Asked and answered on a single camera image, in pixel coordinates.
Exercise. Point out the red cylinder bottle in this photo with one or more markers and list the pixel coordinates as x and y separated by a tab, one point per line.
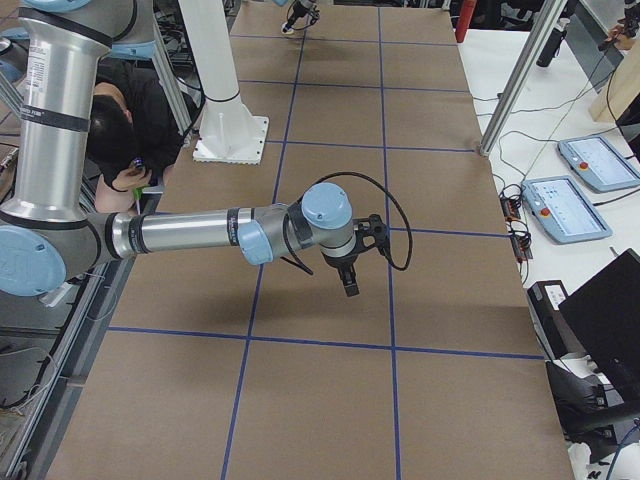
466	12

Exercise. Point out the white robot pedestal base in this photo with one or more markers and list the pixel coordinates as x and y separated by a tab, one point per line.
228	132

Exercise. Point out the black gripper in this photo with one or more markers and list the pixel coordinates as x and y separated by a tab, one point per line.
342	263

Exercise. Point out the orange circuit board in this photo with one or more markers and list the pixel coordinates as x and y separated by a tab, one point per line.
521	247
510	206

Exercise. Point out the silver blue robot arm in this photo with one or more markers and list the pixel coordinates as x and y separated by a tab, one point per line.
46	238
300	9

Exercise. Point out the person in black jacket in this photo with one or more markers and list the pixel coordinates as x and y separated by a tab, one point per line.
133	138

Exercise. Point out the blue white call bell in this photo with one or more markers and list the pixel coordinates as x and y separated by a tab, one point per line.
287	30

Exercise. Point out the black laptop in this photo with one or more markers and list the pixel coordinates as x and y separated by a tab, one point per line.
604	316

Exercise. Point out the blue teach pendant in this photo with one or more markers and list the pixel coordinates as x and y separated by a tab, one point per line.
598	163
563	210

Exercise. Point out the black computer box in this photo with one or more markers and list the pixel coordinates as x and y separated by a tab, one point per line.
545	298

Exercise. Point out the near blue teach pendant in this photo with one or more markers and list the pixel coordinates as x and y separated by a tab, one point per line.
563	210

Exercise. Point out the far blue teach pendant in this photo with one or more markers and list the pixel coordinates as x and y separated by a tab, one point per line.
598	163

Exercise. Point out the black water bottle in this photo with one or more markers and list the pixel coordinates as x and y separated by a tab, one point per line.
553	43

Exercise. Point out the aluminium frame post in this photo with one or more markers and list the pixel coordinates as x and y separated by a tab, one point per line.
540	33

